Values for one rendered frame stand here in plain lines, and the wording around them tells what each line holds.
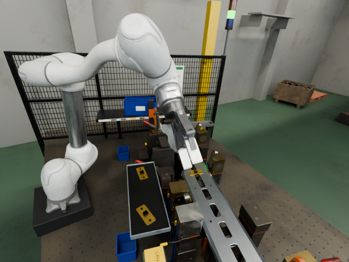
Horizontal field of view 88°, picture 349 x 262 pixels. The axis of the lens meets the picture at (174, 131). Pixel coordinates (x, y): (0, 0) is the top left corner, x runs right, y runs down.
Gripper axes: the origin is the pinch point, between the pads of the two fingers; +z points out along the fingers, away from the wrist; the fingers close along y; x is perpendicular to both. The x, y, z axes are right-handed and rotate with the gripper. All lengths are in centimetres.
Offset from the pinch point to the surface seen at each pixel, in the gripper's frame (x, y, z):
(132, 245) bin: -31, -63, 29
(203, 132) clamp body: 38, -81, -27
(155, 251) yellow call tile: -17.4, -10.4, 22.1
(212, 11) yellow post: 79, -63, -129
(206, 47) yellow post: 73, -85, -110
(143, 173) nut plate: -15.4, -33.5, -3.9
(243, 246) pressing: 16.6, -26.7, 36.6
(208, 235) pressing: 4.8, -30.2, 29.2
